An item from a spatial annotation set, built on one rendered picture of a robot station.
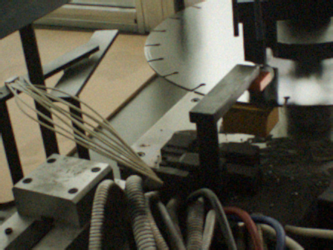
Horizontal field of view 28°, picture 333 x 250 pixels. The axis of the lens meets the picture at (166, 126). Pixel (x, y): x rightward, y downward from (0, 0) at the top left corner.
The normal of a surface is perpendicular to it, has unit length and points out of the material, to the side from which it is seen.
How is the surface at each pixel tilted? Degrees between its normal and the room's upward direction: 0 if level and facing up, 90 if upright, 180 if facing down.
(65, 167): 0
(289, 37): 5
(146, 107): 0
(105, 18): 90
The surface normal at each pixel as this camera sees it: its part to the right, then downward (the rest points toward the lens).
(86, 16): -0.47, 0.46
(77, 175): -0.11, -0.88
